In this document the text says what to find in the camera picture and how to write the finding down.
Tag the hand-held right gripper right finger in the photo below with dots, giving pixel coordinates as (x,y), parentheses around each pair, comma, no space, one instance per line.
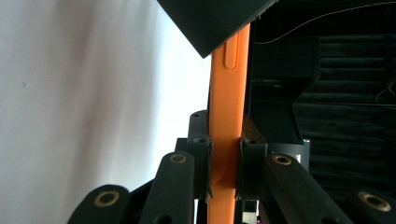
(252,168)

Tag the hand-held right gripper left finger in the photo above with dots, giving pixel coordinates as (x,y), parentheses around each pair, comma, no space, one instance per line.
(199,155)

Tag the orange phone case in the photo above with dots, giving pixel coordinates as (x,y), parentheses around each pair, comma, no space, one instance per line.
(227,118)

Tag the black equipment box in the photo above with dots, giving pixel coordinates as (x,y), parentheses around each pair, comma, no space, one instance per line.
(280,77)

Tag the dark curtain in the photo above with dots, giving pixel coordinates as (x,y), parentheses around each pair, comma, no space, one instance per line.
(355,124)

